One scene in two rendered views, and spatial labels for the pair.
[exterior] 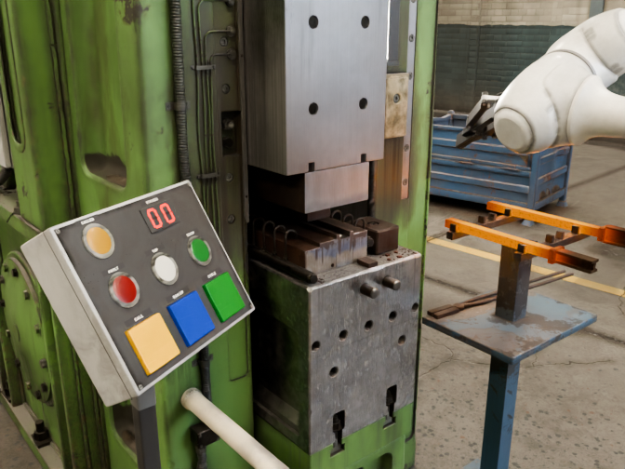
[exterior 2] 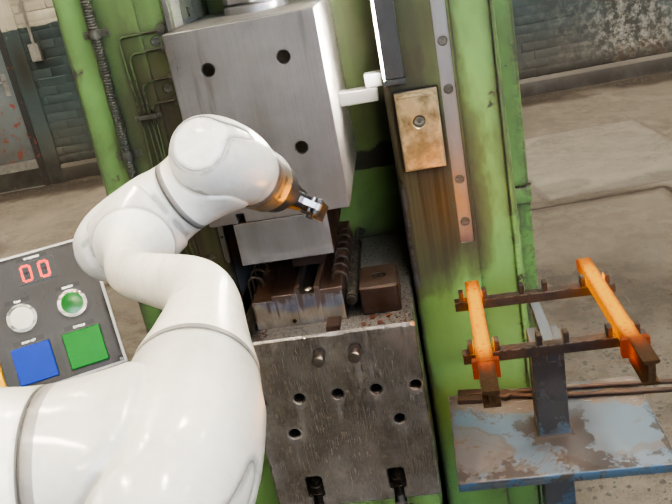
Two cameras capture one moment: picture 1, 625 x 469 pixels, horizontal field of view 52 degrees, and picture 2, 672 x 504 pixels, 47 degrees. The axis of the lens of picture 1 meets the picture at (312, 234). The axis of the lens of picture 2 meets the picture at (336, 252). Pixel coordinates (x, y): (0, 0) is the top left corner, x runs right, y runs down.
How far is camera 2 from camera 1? 1.35 m
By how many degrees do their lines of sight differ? 44
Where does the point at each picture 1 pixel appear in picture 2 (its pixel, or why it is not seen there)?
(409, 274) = (395, 344)
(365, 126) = (311, 171)
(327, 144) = not seen: hidden behind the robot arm
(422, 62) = (473, 68)
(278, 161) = not seen: hidden behind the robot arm
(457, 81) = not seen: outside the picture
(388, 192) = (435, 233)
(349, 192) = (302, 244)
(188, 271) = (49, 321)
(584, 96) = (98, 235)
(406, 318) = (402, 395)
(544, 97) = (85, 229)
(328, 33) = (232, 78)
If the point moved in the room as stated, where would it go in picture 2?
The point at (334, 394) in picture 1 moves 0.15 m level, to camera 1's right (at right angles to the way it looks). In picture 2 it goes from (301, 456) to (349, 478)
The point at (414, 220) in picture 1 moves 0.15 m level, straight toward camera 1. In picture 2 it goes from (495, 268) to (450, 293)
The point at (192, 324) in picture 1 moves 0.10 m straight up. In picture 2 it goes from (31, 368) to (14, 324)
